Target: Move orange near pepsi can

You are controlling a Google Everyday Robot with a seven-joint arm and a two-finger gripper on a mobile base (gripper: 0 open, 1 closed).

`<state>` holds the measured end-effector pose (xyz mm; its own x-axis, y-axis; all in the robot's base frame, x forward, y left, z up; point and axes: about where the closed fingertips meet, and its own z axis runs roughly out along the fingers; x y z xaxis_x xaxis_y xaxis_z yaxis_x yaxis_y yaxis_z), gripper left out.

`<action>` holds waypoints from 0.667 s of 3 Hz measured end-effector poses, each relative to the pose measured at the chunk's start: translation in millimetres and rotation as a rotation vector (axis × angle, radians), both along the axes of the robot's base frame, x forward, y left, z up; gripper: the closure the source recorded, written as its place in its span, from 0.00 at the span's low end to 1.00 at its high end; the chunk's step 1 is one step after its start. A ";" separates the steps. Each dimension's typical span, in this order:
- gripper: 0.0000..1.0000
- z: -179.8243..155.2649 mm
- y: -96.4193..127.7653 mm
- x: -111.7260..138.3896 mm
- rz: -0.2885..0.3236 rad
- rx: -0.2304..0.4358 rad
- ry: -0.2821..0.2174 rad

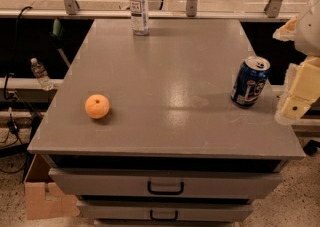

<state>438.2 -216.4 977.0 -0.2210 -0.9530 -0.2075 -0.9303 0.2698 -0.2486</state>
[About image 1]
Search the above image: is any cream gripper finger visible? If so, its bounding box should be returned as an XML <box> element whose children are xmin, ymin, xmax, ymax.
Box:
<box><xmin>275</xmin><ymin>56</ymin><xmax>320</xmax><ymax>125</ymax></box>
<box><xmin>272</xmin><ymin>16</ymin><xmax>298</xmax><ymax>42</ymax></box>

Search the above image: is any orange fruit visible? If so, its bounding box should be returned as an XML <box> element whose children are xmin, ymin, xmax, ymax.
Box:
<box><xmin>85</xmin><ymin>94</ymin><xmax>110</xmax><ymax>119</ymax></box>

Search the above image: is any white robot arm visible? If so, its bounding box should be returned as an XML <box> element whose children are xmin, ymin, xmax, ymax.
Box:
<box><xmin>273</xmin><ymin>0</ymin><xmax>320</xmax><ymax>125</ymax></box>

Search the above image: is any blue pepsi can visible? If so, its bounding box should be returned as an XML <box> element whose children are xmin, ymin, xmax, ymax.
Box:
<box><xmin>230</xmin><ymin>56</ymin><xmax>271</xmax><ymax>108</ymax></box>

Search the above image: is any grey drawer cabinet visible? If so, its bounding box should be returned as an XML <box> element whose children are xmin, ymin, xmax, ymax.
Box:
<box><xmin>29</xmin><ymin>19</ymin><xmax>304</xmax><ymax>227</ymax></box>

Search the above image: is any clear water bottle on table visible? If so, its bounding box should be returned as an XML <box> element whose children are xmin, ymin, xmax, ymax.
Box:
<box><xmin>129</xmin><ymin>0</ymin><xmax>149</xmax><ymax>36</ymax></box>

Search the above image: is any lower grey drawer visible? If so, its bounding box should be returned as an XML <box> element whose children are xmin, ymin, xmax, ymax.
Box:
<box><xmin>77</xmin><ymin>201</ymin><xmax>253</xmax><ymax>222</ymax></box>

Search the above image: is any grey drawer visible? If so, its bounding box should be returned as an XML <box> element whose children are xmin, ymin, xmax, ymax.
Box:
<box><xmin>49</xmin><ymin>168</ymin><xmax>281</xmax><ymax>199</ymax></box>
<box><xmin>77</xmin><ymin>201</ymin><xmax>253</xmax><ymax>222</ymax></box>

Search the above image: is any upper grey drawer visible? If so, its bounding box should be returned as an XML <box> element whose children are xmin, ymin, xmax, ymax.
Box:
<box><xmin>49</xmin><ymin>168</ymin><xmax>281</xmax><ymax>199</ymax></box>

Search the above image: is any small water bottle on ledge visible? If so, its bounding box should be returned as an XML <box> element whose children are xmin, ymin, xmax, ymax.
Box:
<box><xmin>30</xmin><ymin>58</ymin><xmax>54</xmax><ymax>91</ymax></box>

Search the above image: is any cardboard box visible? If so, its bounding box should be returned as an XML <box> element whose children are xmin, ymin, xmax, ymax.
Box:
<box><xmin>24</xmin><ymin>155</ymin><xmax>80</xmax><ymax>220</ymax></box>

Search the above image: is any green handled tool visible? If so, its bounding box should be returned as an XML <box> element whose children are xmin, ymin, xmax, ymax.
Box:
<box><xmin>50</xmin><ymin>18</ymin><xmax>70</xmax><ymax>67</ymax></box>

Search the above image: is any black cable left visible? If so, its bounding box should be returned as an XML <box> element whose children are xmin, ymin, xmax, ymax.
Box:
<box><xmin>2</xmin><ymin>5</ymin><xmax>34</xmax><ymax>102</ymax></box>

